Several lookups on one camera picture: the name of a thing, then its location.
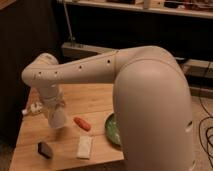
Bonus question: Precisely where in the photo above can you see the green bowl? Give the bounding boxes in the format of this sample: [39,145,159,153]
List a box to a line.
[105,114,121,146]

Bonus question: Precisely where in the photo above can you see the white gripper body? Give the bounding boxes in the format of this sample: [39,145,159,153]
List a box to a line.
[39,85,65,109]

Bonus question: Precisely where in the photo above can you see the wooden shelf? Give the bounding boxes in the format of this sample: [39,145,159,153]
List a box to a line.
[56,0,213,20]

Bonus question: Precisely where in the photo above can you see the black cables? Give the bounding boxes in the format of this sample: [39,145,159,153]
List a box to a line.
[197,61,213,159]

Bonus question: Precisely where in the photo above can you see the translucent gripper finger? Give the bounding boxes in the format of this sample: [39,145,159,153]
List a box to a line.
[45,108,55,124]

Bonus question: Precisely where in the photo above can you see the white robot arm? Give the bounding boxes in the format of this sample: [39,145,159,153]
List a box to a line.
[22,46,195,171]

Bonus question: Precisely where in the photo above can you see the orange carrot toy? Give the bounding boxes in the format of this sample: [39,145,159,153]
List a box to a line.
[74,117,91,131]

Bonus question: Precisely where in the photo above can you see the metal stand pole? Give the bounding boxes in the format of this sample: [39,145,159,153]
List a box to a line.
[62,0,75,46]

